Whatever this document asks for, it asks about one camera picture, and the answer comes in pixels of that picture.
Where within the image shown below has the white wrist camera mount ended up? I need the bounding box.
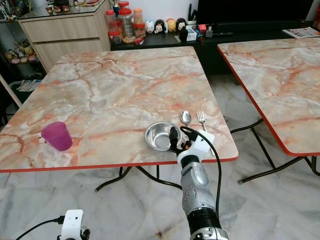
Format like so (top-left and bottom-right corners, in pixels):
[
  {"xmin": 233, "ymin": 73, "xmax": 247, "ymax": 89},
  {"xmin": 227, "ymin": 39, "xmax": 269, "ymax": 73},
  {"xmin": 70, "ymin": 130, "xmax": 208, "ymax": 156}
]
[
  {"xmin": 61, "ymin": 209, "xmax": 84, "ymax": 240},
  {"xmin": 189, "ymin": 130, "xmax": 215, "ymax": 161}
]

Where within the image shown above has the metal spoon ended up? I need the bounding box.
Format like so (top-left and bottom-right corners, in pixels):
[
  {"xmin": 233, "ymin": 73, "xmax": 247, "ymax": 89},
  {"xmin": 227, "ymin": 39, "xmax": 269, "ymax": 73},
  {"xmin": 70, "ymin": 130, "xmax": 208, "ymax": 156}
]
[{"xmin": 180, "ymin": 110, "xmax": 193, "ymax": 132}]

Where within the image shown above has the glass display shelf with toys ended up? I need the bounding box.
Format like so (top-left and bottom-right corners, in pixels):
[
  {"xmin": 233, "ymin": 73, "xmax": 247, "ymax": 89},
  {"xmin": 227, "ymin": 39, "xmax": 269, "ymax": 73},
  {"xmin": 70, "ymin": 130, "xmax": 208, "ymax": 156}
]
[{"xmin": 0, "ymin": 0, "xmax": 52, "ymax": 106}]

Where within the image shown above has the stainless steel bowl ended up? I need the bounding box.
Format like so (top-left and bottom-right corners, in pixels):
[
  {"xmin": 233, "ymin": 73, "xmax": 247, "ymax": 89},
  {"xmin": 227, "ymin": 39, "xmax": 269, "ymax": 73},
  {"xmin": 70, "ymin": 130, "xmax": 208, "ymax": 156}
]
[{"xmin": 144, "ymin": 122, "xmax": 182, "ymax": 152}]

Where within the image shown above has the yellow round figurine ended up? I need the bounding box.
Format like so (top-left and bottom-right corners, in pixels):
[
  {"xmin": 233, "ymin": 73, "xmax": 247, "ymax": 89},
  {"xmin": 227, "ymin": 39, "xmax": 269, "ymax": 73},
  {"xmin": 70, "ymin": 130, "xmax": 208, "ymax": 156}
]
[{"xmin": 166, "ymin": 18, "xmax": 177, "ymax": 33}]

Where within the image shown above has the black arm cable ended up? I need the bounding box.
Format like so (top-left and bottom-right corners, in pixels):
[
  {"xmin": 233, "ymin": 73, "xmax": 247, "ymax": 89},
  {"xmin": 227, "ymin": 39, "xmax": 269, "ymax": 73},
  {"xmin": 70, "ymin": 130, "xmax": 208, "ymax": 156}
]
[
  {"xmin": 180, "ymin": 126, "xmax": 223, "ymax": 217},
  {"xmin": 15, "ymin": 215, "xmax": 65, "ymax": 240}
]

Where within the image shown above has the marble pattern folding table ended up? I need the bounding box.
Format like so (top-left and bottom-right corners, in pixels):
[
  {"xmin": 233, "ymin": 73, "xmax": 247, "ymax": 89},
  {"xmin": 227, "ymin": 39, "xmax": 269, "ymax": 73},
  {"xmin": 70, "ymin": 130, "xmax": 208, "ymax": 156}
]
[
  {"xmin": 217, "ymin": 37, "xmax": 320, "ymax": 185},
  {"xmin": 0, "ymin": 46, "xmax": 240, "ymax": 193}
]

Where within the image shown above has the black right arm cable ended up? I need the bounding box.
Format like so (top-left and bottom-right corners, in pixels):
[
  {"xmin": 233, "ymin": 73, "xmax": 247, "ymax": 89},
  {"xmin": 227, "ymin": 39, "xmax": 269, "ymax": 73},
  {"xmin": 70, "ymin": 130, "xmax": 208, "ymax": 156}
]
[{"xmin": 180, "ymin": 126, "xmax": 223, "ymax": 217}]

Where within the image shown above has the metal fork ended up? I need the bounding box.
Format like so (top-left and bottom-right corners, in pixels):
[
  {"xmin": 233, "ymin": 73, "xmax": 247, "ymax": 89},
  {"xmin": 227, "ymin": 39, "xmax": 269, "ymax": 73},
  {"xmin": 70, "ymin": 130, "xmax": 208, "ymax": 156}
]
[{"xmin": 196, "ymin": 110, "xmax": 208, "ymax": 132}]

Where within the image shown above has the black television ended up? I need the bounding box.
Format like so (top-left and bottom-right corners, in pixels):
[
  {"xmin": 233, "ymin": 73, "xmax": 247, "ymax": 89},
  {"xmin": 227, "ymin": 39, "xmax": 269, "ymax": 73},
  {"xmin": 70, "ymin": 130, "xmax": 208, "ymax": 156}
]
[{"xmin": 195, "ymin": 0, "xmax": 315, "ymax": 27}]

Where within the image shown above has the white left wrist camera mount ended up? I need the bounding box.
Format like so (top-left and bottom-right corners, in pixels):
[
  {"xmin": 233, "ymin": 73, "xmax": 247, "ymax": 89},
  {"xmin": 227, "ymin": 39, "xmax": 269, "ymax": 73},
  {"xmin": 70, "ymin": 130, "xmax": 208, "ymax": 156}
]
[{"xmin": 61, "ymin": 209, "xmax": 84, "ymax": 240}]

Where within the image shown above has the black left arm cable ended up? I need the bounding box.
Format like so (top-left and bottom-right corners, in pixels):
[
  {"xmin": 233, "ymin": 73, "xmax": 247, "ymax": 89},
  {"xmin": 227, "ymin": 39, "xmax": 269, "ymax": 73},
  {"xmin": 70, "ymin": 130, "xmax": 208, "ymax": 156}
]
[{"xmin": 15, "ymin": 215, "xmax": 65, "ymax": 240}]

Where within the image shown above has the white stick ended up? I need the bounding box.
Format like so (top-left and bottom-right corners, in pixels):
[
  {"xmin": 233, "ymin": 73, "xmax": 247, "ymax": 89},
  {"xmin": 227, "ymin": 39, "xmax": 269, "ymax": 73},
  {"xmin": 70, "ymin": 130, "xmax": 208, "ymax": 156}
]
[{"xmin": 0, "ymin": 75, "xmax": 24, "ymax": 109}]

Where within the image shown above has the clear jar orange lid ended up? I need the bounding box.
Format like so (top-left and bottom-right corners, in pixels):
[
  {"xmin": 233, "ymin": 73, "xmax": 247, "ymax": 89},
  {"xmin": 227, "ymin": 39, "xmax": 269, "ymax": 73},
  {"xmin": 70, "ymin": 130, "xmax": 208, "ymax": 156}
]
[{"xmin": 133, "ymin": 8, "xmax": 146, "ymax": 27}]

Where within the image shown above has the short clear jar red lid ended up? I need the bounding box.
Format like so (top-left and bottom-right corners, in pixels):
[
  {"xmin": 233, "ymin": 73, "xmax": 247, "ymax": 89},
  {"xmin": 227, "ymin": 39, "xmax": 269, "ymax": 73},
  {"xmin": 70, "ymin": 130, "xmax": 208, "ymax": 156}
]
[{"xmin": 109, "ymin": 30, "xmax": 123, "ymax": 46}]

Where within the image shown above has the printed magazine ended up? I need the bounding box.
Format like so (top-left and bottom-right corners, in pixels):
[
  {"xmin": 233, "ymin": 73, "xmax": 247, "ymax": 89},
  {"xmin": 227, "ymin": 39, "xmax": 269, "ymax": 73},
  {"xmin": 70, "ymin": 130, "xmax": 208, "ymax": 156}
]
[{"xmin": 282, "ymin": 26, "xmax": 320, "ymax": 40}]

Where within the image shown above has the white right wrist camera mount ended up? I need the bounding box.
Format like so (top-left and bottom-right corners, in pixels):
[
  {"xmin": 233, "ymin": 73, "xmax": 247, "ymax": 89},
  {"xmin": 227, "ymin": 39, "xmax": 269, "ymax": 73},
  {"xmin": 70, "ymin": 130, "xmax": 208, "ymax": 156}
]
[{"xmin": 189, "ymin": 130, "xmax": 215, "ymax": 161}]

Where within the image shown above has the small white box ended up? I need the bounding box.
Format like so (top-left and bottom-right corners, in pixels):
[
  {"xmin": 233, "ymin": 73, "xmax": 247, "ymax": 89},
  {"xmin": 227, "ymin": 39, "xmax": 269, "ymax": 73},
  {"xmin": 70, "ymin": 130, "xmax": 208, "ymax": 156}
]
[{"xmin": 186, "ymin": 27, "xmax": 199, "ymax": 42}]

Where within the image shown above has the black tv console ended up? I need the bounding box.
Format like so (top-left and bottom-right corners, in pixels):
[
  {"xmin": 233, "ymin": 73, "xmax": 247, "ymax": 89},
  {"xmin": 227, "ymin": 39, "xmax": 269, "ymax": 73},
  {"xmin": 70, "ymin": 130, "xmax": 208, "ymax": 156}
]
[{"xmin": 110, "ymin": 20, "xmax": 320, "ymax": 77}]

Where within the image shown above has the large clear jar red lid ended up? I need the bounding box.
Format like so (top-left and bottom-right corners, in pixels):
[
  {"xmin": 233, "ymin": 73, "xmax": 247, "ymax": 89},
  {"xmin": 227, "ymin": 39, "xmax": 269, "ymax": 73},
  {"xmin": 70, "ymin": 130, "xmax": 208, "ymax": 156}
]
[{"xmin": 117, "ymin": 7, "xmax": 135, "ymax": 42}]

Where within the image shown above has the purple plastic cup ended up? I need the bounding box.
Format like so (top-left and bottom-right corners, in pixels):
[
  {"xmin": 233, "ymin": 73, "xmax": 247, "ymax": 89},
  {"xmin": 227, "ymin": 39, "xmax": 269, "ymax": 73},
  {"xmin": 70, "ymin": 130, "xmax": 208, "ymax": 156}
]
[{"xmin": 41, "ymin": 121, "xmax": 73, "ymax": 152}]

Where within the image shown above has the light wooden drawer cabinet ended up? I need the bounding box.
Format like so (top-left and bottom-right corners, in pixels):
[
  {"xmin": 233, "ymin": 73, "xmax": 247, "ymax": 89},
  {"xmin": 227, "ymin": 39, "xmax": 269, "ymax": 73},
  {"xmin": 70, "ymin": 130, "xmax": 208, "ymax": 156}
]
[{"xmin": 18, "ymin": 1, "xmax": 112, "ymax": 72}]

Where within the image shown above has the green basket with papers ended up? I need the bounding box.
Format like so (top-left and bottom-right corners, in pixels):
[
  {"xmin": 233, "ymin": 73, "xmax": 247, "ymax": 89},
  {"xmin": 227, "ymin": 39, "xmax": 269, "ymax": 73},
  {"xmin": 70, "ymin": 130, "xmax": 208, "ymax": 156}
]
[{"xmin": 9, "ymin": 78, "xmax": 44, "ymax": 104}]

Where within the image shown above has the slim clear jar red lid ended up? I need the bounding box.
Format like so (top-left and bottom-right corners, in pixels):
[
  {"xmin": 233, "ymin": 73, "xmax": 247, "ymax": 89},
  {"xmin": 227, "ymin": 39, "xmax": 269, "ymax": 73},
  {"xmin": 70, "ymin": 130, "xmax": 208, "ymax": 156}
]
[{"xmin": 105, "ymin": 9, "xmax": 119, "ymax": 36}]

